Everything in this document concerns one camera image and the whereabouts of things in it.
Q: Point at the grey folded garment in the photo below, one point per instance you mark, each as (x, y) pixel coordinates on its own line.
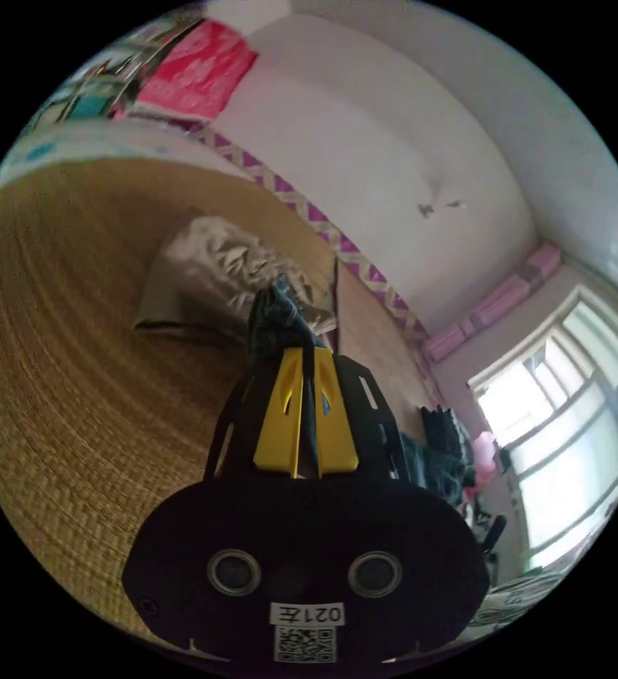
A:
(208, 265)

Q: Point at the red and pink cloth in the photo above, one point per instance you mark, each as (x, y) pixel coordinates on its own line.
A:
(197, 69)

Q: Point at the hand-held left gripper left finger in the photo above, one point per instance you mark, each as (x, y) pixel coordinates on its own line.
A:
(274, 424)

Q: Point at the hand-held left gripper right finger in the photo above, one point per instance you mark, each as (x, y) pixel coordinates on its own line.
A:
(338, 440)

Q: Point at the window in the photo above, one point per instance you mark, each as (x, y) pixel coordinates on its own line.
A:
(569, 424)

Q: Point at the shelf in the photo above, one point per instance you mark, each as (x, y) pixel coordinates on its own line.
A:
(102, 85)

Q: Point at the bed with woven mat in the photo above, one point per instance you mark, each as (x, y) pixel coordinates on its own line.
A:
(75, 345)

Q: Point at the blue jeans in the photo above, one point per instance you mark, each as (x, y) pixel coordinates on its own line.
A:
(274, 321)

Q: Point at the pink foam wall padding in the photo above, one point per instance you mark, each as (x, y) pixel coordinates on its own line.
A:
(492, 313)

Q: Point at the pile of clothes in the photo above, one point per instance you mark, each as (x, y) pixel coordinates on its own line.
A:
(441, 456)

